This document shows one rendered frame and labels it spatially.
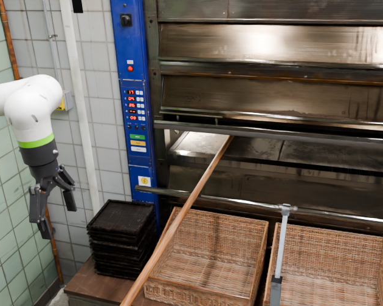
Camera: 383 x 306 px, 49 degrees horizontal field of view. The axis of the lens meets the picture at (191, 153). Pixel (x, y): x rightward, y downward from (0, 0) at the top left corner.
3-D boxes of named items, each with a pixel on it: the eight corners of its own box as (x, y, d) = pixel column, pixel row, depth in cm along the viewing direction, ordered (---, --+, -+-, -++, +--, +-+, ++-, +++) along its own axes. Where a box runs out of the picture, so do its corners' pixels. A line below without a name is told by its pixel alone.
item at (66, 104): (58, 105, 244) (55, 89, 239) (73, 107, 241) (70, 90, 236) (50, 110, 237) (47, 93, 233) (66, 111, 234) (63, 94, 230)
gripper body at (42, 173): (39, 152, 118) (47, 180, 123) (20, 166, 111) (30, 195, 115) (62, 152, 116) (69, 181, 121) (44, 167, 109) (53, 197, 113)
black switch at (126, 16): (121, 26, 208) (118, 3, 203) (132, 26, 206) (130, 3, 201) (117, 27, 205) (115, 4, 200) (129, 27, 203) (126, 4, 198)
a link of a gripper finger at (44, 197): (53, 181, 116) (50, 180, 115) (45, 221, 113) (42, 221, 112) (41, 180, 117) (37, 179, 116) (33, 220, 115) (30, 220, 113)
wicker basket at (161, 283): (175, 243, 259) (173, 204, 247) (267, 260, 241) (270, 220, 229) (142, 299, 217) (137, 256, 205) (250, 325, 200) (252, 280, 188)
